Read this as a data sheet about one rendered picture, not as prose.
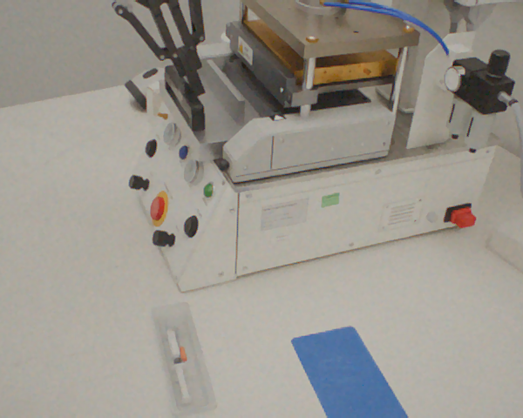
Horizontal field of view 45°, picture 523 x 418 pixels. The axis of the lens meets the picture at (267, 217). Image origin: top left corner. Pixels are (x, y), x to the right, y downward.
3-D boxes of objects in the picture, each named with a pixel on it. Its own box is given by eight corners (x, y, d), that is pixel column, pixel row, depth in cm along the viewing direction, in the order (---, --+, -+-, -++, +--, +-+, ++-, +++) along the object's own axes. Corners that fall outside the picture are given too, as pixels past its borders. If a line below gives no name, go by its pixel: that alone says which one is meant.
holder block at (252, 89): (313, 64, 113) (314, 50, 112) (369, 114, 99) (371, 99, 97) (225, 74, 108) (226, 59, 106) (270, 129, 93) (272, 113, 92)
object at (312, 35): (357, 25, 116) (369, -51, 109) (459, 98, 94) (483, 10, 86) (232, 37, 108) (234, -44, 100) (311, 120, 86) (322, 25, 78)
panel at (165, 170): (132, 180, 119) (170, 92, 111) (177, 284, 97) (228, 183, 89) (122, 178, 118) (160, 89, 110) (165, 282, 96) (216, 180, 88)
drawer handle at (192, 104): (176, 86, 103) (175, 63, 100) (205, 130, 92) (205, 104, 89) (164, 88, 102) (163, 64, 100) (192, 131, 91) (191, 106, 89)
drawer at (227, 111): (316, 80, 117) (322, 39, 112) (377, 138, 101) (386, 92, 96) (159, 100, 107) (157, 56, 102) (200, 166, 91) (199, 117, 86)
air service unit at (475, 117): (444, 118, 99) (467, 23, 90) (506, 166, 88) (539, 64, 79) (415, 123, 97) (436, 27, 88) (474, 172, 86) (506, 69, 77)
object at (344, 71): (332, 35, 112) (339, -21, 106) (399, 88, 96) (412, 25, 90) (241, 43, 106) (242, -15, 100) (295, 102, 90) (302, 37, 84)
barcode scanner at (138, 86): (201, 84, 155) (200, 52, 150) (217, 97, 149) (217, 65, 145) (122, 100, 145) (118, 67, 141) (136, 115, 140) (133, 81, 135)
